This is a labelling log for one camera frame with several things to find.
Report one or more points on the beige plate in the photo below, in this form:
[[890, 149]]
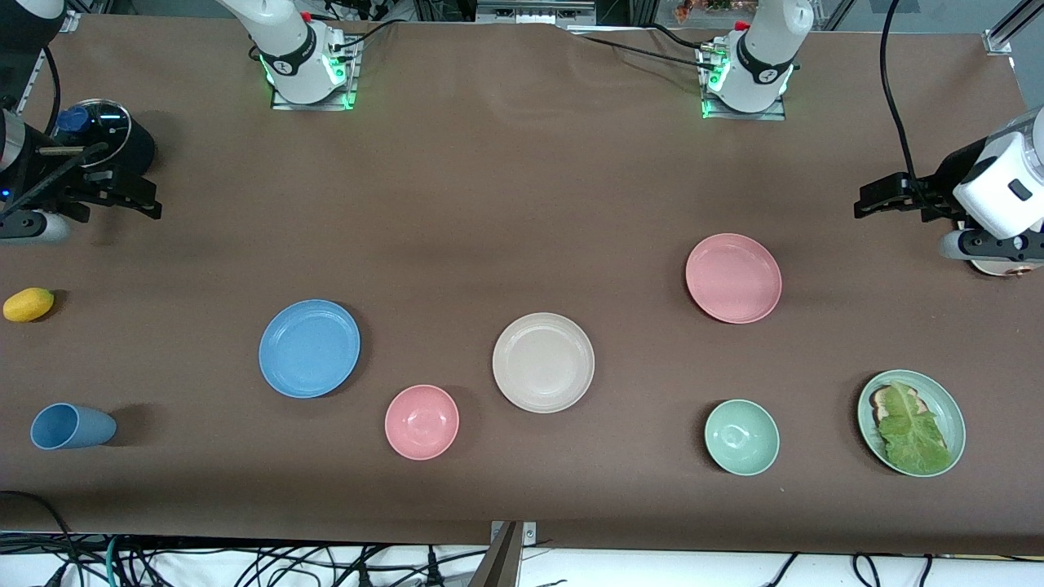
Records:
[[543, 363]]

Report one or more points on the yellow lemon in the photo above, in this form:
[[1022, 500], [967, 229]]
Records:
[[28, 305]]

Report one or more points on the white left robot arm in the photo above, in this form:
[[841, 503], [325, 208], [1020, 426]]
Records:
[[767, 49]]

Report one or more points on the grey metal box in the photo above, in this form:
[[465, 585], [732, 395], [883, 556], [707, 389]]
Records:
[[530, 12]]

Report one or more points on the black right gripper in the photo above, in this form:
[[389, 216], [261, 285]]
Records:
[[50, 183]]

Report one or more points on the pink bowl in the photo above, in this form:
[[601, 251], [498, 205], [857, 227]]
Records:
[[422, 422]]

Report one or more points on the green plate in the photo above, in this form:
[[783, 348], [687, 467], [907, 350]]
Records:
[[948, 408]]

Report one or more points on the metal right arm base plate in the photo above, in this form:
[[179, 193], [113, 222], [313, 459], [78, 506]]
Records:
[[353, 81]]

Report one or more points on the toast slice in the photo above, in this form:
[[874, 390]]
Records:
[[880, 402]]

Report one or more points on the aluminium frame profile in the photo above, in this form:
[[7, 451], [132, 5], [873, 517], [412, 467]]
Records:
[[999, 39], [65, 20]]

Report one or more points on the blue plate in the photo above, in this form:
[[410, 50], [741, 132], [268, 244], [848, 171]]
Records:
[[310, 349]]

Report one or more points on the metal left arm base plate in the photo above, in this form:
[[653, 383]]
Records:
[[734, 115]]

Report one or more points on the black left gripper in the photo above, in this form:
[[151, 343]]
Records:
[[938, 190]]

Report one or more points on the green bowl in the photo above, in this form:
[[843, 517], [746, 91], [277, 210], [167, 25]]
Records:
[[741, 437]]

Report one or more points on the pink plate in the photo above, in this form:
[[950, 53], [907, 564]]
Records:
[[734, 279]]

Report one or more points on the blue cup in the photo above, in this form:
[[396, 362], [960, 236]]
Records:
[[73, 426]]

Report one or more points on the orange red toy food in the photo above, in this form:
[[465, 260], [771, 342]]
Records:
[[693, 10]]

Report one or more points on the beige wooden board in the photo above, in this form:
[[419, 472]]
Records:
[[995, 269]]

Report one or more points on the green lettuce leaf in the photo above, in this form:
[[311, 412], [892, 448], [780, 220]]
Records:
[[909, 432]]

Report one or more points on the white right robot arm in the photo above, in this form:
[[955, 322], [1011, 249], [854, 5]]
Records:
[[285, 41]]

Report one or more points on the glass lid with blue knob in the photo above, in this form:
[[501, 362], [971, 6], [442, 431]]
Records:
[[110, 122]]

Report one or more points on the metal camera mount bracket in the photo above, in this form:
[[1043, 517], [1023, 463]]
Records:
[[512, 534]]

